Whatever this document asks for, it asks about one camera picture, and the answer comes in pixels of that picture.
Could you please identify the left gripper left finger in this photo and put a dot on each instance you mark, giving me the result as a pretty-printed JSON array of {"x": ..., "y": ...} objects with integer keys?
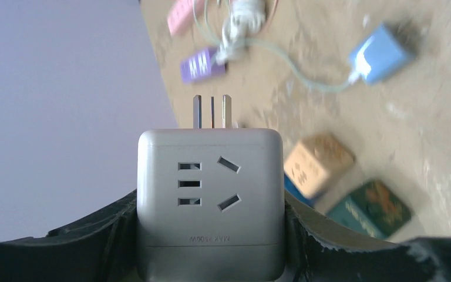
[{"x": 98, "y": 247}]

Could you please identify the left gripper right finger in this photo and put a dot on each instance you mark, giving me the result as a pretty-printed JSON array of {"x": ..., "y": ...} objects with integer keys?
[{"x": 319, "y": 249}]

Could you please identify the navy blue cube charger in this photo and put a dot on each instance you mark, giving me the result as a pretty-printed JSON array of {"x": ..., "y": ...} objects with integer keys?
[{"x": 290, "y": 188}]

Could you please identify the dark green cube charger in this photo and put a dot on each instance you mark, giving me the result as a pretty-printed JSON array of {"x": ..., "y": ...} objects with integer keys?
[{"x": 371, "y": 209}]

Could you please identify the orange top cube charger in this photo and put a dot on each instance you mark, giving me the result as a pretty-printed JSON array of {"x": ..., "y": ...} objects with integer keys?
[{"x": 316, "y": 162}]

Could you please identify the white cube charger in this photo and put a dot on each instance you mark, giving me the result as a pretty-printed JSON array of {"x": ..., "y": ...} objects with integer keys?
[{"x": 210, "y": 203}]

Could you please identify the purple usb hub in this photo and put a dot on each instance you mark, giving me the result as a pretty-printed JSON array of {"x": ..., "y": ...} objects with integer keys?
[{"x": 201, "y": 66}]

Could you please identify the pink power strip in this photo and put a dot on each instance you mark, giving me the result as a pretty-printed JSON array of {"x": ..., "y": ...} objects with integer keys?
[{"x": 181, "y": 15}]

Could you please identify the white plug with cable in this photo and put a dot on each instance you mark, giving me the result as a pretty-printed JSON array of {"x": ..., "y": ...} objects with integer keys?
[{"x": 246, "y": 18}]

